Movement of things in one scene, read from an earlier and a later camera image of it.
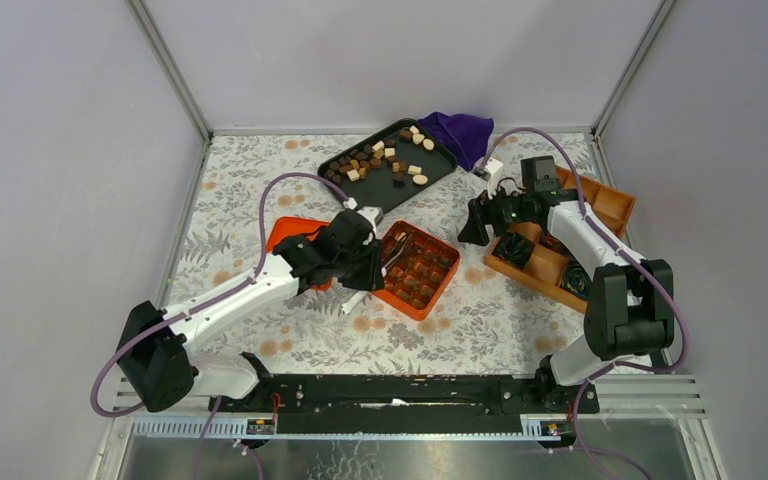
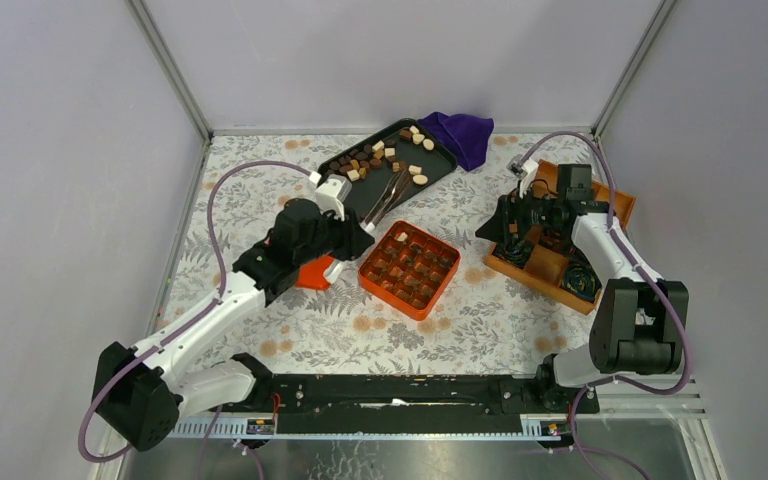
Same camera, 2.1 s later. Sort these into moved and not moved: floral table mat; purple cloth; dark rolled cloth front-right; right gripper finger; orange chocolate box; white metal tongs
Moved: right gripper finger; white metal tongs
Not moved: floral table mat; orange chocolate box; dark rolled cloth front-right; purple cloth
